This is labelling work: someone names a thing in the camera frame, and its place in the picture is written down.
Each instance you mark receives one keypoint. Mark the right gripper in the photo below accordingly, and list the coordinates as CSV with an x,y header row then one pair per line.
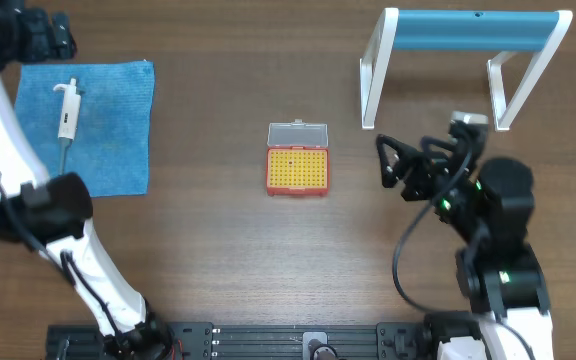
x,y
425,180

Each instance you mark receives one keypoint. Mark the white pipette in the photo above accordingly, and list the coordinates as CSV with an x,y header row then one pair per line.
x,y
69,115

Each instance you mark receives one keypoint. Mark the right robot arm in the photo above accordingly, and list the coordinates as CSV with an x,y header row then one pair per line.
x,y
505,200

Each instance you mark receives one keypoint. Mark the red and yellow tip box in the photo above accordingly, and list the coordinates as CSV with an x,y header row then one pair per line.
x,y
297,172

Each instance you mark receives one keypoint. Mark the white and blue stand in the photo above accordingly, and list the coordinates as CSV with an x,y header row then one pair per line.
x,y
478,30

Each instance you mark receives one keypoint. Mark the blue cloth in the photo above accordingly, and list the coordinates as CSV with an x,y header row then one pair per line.
x,y
118,125

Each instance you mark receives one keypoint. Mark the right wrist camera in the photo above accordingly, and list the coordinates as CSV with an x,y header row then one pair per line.
x,y
468,118

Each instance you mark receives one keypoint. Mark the mounting rail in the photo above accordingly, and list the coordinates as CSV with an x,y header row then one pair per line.
x,y
268,342

